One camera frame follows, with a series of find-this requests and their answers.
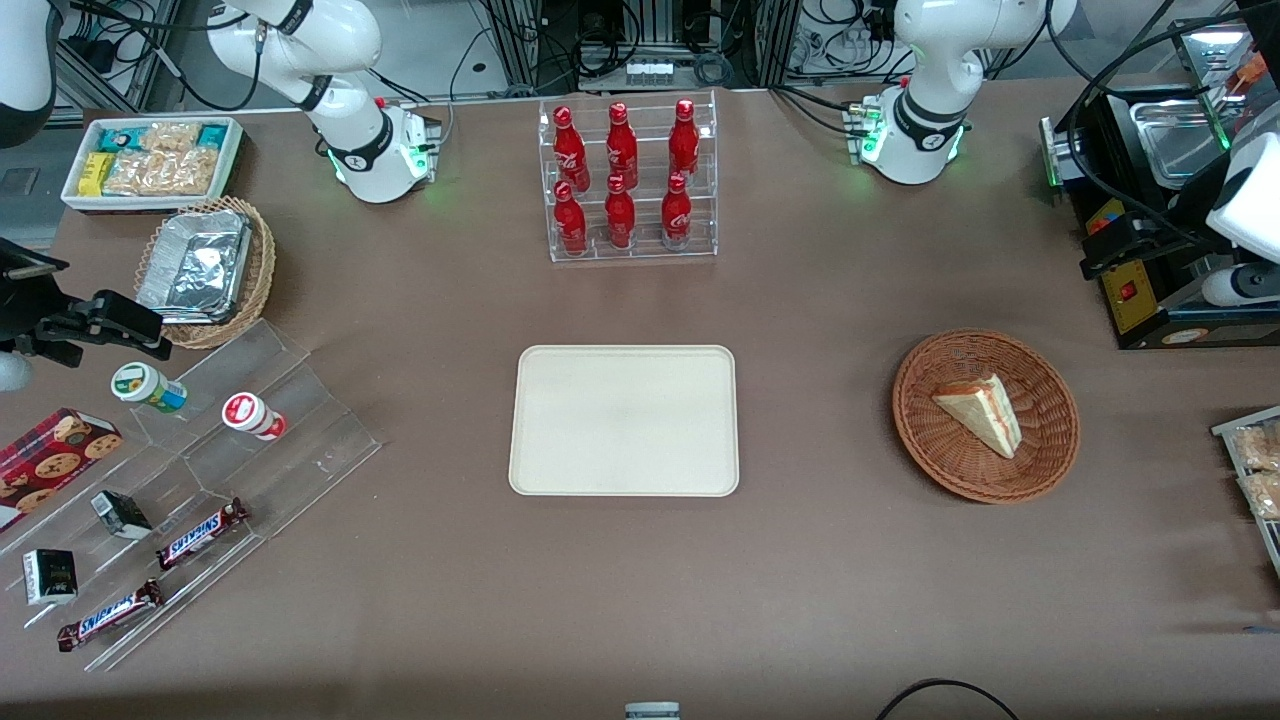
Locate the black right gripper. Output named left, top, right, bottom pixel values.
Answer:
left=0, top=238, right=173, bottom=366

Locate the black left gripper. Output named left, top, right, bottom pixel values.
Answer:
left=1080, top=150, right=1236, bottom=281

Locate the triangular sandwich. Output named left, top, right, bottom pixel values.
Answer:
left=932, top=373, right=1023, bottom=460

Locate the light wicker basket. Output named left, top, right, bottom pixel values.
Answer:
left=134, top=195, right=277, bottom=351

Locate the grey metal tray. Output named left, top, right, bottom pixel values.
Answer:
left=1211, top=405, right=1280, bottom=579

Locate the brown wicker basket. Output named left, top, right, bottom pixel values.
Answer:
left=892, top=329, right=1081, bottom=504

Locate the beige plastic tray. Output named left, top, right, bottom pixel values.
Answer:
left=508, top=344, right=741, bottom=498

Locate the black food warmer cabinet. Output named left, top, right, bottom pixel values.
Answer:
left=1040, top=15, right=1280, bottom=351

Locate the white plastic snack bin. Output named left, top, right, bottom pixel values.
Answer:
left=60, top=115, right=246, bottom=216

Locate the steel food pan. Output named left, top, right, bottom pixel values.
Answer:
left=1130, top=100, right=1219, bottom=187

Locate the green lid yogurt cup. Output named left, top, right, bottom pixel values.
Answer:
left=110, top=362, right=189, bottom=415

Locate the aluminium foil container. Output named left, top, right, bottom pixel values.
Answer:
left=135, top=209, right=254, bottom=324

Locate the clear rice cracker bag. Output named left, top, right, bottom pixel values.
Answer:
left=105, top=148, right=223, bottom=197
left=140, top=122, right=203, bottom=157

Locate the red tartan cookie box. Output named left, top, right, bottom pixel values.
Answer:
left=0, top=407, right=124, bottom=534

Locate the red lid yogurt cup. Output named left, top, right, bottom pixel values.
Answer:
left=221, top=392, right=288, bottom=442

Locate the small black carton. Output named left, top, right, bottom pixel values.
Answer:
left=90, top=490, right=153, bottom=541
left=22, top=548, right=79, bottom=607

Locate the clear snack bag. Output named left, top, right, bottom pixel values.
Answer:
left=1240, top=470, right=1280, bottom=521
left=1232, top=424, right=1280, bottom=472

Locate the clear acrylic stepped stand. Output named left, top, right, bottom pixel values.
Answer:
left=0, top=430, right=271, bottom=673
left=128, top=318, right=383, bottom=546

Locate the Snickers chocolate bar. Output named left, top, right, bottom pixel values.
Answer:
left=57, top=578, right=166, bottom=653
left=155, top=497, right=251, bottom=571

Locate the red cola bottle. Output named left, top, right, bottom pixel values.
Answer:
left=668, top=98, right=701, bottom=183
left=661, top=172, right=694, bottom=251
left=552, top=105, right=590, bottom=193
left=553, top=180, right=589, bottom=257
left=605, top=102, right=639, bottom=191
left=604, top=175, right=637, bottom=251

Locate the clear acrylic bottle rack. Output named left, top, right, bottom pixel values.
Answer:
left=538, top=90, right=719, bottom=264

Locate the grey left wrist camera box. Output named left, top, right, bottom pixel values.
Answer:
left=1203, top=262, right=1280, bottom=307

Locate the black cable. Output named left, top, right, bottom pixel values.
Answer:
left=876, top=678, right=1021, bottom=720

